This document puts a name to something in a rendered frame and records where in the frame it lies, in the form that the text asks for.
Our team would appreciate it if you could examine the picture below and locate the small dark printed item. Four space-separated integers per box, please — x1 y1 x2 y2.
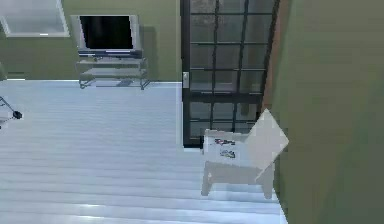
219 149 237 159

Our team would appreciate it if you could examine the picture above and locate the black glass paned door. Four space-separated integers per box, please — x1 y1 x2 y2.
180 0 280 149

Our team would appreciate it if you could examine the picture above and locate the white armchair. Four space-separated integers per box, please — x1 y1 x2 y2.
200 108 290 200

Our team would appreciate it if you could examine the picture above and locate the grey glass television stand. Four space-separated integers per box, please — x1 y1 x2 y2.
75 57 151 91

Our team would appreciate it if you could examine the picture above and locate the silver framed television set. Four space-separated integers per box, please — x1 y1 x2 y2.
70 14 144 60

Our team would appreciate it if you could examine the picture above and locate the black wheeled chair base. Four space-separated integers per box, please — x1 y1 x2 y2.
0 96 24 130

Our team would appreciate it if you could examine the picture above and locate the white framed window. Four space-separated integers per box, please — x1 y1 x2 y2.
0 0 71 38

